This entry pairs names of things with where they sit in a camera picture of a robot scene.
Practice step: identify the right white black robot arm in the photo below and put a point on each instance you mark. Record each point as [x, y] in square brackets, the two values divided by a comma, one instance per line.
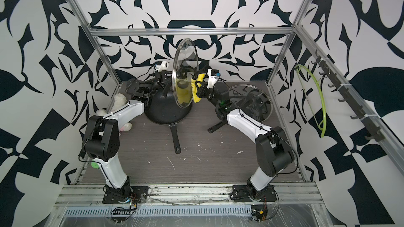
[274, 154]

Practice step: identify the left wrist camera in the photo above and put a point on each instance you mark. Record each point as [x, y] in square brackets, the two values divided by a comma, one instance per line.
[163, 65]

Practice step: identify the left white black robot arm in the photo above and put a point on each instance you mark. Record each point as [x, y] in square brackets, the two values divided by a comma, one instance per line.
[102, 136]

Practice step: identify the right black frying pan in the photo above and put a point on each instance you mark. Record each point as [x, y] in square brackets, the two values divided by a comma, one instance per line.
[241, 121]

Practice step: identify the yellow cleaning cloth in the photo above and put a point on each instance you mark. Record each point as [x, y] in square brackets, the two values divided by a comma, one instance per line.
[187, 90]

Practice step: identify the black wall hook rack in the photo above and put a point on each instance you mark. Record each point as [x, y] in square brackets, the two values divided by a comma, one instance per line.
[350, 96]

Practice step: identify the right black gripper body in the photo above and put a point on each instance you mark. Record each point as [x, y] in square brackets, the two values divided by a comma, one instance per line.
[210, 94]

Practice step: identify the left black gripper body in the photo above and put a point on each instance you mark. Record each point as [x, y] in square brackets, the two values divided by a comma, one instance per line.
[151, 88]

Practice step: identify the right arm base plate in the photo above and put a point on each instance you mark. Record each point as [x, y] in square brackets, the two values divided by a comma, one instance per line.
[247, 193]

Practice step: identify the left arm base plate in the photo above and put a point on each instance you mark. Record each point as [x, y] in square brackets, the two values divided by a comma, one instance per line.
[133, 194]

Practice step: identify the left black frying pan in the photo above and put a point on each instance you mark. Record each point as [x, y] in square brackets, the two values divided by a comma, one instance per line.
[163, 110]

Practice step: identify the glass pot lid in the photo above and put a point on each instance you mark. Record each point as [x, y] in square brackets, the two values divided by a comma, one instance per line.
[186, 59]
[251, 100]

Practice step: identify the black frying pan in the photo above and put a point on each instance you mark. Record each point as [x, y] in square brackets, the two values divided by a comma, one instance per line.
[163, 110]
[241, 121]

